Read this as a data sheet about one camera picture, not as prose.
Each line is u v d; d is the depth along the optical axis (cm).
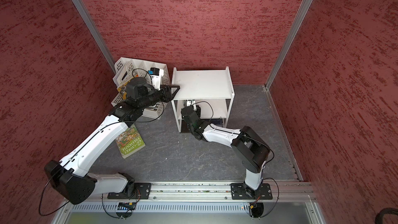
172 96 64
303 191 76
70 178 37
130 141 87
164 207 77
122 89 90
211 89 72
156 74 60
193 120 65
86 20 83
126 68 95
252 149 48
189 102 73
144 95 54
